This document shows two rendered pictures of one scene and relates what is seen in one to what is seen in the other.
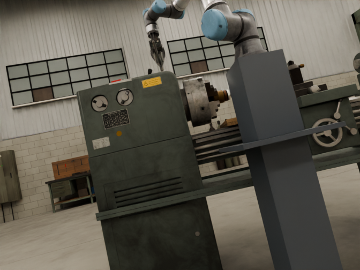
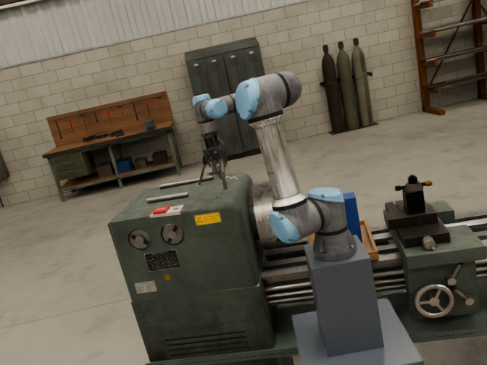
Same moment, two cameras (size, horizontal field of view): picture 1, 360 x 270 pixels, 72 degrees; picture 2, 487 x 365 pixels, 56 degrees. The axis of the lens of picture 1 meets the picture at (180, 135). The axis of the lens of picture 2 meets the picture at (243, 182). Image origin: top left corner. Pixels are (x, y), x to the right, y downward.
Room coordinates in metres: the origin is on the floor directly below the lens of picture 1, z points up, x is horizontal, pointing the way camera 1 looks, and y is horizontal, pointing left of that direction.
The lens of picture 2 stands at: (-0.39, -0.34, 1.83)
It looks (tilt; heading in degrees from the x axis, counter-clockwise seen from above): 16 degrees down; 8
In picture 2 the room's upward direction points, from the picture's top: 13 degrees counter-clockwise
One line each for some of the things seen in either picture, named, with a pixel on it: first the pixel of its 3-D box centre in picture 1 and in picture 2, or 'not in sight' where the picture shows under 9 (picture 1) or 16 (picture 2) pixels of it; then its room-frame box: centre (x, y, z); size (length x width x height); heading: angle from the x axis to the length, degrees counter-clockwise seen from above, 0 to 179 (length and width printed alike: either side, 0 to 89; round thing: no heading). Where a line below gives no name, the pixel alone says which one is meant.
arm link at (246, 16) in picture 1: (241, 28); (325, 207); (1.09, -0.39, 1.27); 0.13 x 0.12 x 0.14; 123
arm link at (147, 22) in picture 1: (150, 19); (204, 108); (1.48, 0.02, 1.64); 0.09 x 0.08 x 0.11; 33
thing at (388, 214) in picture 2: (293, 90); (409, 216); (1.52, -0.75, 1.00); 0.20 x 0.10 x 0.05; 88
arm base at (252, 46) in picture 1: (249, 52); (333, 237); (1.10, -0.39, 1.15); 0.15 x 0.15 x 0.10
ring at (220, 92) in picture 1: (220, 96); not in sight; (1.61, -0.32, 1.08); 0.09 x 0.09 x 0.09; 88
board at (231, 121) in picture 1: (245, 120); (339, 242); (1.61, -0.44, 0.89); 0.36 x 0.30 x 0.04; 178
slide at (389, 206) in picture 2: (295, 99); (414, 220); (1.58, -0.78, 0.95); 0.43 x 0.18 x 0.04; 178
